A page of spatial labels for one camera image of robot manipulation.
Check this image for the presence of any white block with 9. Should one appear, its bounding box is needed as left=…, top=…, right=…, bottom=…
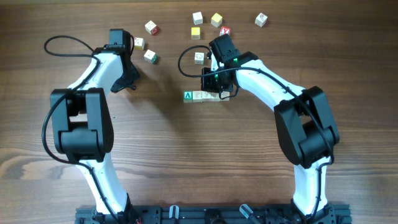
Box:
left=211, top=93, right=221, bottom=101

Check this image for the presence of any white block with figure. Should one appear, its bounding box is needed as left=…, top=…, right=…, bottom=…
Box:
left=201, top=91, right=212, bottom=102

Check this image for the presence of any white block red U side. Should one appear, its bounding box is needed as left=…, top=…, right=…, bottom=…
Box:
left=219, top=91, right=230, bottom=101

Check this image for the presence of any white block green N side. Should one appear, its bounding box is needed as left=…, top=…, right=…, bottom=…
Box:
left=192, top=91, right=203, bottom=103

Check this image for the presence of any white block green A side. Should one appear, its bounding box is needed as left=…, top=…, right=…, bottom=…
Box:
left=183, top=91, right=193, bottom=103

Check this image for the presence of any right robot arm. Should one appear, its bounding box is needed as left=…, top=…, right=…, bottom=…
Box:
left=201, top=34, right=340, bottom=222

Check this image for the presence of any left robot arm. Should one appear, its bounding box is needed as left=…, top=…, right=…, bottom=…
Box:
left=42, top=29, right=139, bottom=223

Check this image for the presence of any red X block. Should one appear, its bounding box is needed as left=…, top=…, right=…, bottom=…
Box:
left=220, top=26, right=231, bottom=36

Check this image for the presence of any white block yellow side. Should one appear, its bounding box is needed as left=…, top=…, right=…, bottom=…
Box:
left=134, top=37, right=145, bottom=50

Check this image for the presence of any white block red M side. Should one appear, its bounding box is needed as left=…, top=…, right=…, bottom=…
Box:
left=194, top=52, right=205, bottom=65

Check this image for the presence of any yellow top block far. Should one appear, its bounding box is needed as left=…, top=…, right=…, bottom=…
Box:
left=211, top=13, right=223, bottom=27

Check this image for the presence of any yellow K block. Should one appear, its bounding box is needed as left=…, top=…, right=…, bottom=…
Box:
left=191, top=27, right=201, bottom=40

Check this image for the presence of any white block blue P side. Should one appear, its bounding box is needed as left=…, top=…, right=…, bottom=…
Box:
left=192, top=12, right=203, bottom=25

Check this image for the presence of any block with K and 6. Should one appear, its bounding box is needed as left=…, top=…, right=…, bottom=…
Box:
left=255, top=12, right=268, bottom=27

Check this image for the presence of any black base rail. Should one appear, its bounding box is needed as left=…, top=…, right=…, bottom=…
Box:
left=75, top=204, right=353, bottom=224

